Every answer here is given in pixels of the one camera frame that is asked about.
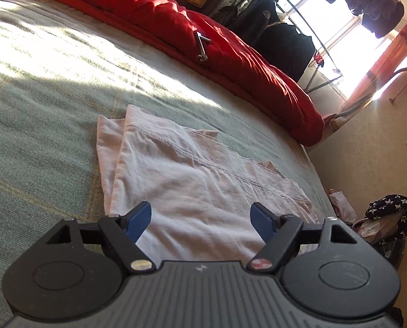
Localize white shirt with hand print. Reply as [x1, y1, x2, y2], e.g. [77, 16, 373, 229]
[96, 104, 318, 263]

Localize pale pink bag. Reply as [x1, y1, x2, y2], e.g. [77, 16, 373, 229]
[327, 189, 359, 224]

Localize grey metal clamp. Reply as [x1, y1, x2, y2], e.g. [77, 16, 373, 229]
[195, 31, 211, 63]

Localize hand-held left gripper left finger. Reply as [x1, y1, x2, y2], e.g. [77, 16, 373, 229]
[46, 201, 155, 274]

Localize dark jacket with round patch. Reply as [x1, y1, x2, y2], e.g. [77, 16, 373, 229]
[229, 0, 283, 42]

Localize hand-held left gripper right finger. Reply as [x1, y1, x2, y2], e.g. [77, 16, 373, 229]
[246, 202, 358, 274]

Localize red quilt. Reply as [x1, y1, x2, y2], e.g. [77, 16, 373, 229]
[0, 0, 325, 147]

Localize navy star-patterned cloth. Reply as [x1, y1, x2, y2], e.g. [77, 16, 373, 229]
[365, 194, 407, 240]

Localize dark clothes on window line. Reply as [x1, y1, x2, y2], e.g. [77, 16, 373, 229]
[311, 0, 406, 38]

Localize bed with green plaid cover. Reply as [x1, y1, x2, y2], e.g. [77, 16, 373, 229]
[0, 0, 337, 315]

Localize window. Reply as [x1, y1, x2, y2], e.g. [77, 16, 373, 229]
[224, 0, 407, 86]

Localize orange floral curtain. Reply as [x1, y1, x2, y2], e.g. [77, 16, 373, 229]
[345, 15, 407, 105]

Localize metal clothes drying rack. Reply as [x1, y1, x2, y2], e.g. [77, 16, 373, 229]
[238, 0, 348, 93]

